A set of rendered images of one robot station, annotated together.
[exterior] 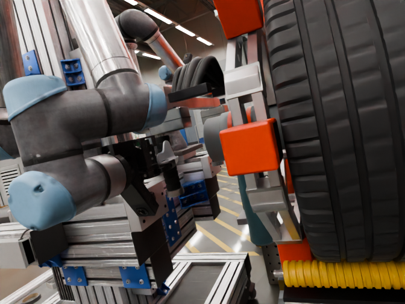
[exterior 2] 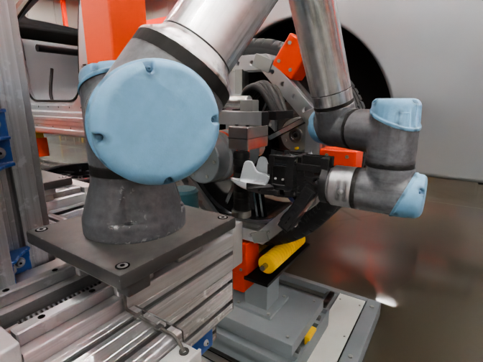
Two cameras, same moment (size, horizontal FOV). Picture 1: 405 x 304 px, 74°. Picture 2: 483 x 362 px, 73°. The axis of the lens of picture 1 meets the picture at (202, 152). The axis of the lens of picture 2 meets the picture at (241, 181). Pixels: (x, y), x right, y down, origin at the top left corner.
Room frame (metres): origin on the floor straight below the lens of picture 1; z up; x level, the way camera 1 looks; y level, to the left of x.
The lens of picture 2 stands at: (0.52, 0.77, 1.01)
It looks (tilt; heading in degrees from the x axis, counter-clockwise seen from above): 14 degrees down; 281
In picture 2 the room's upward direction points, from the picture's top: straight up
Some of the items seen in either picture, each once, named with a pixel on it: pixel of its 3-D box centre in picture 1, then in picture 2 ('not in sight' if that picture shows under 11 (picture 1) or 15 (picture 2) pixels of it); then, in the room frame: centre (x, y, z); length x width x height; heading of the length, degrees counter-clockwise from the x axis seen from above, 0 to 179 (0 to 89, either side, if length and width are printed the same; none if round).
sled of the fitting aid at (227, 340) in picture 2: not in sight; (254, 319); (0.68, -0.37, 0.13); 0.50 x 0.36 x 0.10; 157
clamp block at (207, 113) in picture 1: (214, 114); not in sight; (0.95, -0.07, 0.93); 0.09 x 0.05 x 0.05; 67
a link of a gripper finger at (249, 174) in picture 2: not in sight; (248, 174); (0.63, 0.12, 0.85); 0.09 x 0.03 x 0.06; 166
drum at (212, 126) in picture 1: (246, 133); (223, 154); (0.74, -0.13, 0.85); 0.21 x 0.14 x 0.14; 67
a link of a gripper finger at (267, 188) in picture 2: not in sight; (267, 187); (0.58, 0.14, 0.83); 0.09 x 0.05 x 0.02; 166
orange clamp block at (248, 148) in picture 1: (252, 145); (340, 161); (0.42, -0.08, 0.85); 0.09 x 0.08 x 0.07; 157
